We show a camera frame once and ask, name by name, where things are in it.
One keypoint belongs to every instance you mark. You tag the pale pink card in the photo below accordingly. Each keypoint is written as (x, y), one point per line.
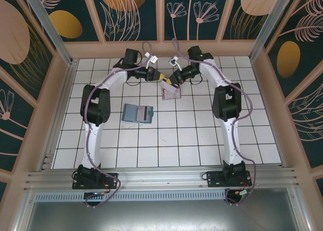
(171, 91)

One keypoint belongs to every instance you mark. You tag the clear plastic card box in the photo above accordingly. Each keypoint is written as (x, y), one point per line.
(178, 97)

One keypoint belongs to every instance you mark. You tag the white card dark stripe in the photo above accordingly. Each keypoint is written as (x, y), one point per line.
(143, 114)

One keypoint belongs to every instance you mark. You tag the blue card holder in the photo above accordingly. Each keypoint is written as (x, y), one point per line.
(130, 112)

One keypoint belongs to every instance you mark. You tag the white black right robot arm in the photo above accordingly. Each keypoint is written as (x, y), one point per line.
(230, 150)

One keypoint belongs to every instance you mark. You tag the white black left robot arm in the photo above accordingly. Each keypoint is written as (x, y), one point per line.
(93, 145)

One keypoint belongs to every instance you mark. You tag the small green circuit board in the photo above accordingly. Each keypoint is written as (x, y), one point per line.
(243, 193)

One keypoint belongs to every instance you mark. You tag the grey metal sheet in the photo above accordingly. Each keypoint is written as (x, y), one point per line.
(164, 216)

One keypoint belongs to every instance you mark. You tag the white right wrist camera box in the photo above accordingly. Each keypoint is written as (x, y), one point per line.
(174, 63)

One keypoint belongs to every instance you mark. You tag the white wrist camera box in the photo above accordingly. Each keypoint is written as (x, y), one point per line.
(151, 58)
(174, 63)

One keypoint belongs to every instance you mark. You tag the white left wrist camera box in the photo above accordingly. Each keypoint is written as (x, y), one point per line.
(151, 58)

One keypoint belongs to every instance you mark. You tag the wall panel pink flowers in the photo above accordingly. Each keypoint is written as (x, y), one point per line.
(184, 26)

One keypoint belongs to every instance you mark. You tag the short aluminium side rail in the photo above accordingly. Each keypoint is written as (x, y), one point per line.
(67, 84)

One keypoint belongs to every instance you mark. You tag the wall panel small orange oval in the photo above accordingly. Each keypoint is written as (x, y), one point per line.
(65, 24)

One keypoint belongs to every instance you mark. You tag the aluminium corner post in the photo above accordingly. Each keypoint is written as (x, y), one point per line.
(275, 21)
(48, 21)

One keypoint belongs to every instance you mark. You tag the long aluminium frame rail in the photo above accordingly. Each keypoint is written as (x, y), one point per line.
(164, 175)

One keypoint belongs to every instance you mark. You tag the wall panel orange oval leaves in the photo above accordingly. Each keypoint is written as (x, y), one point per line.
(290, 57)

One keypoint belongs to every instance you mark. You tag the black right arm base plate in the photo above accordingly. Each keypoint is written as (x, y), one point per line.
(214, 180)

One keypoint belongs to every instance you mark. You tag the wall panel large pink circle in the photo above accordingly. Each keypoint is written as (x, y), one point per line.
(15, 39)

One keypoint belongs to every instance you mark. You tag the wall panel pink leaves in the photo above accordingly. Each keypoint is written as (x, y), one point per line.
(308, 120)

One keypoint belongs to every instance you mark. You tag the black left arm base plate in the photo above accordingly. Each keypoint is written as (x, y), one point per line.
(78, 184)

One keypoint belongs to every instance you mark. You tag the wall panel single pink flower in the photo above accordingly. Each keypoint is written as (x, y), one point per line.
(12, 120)

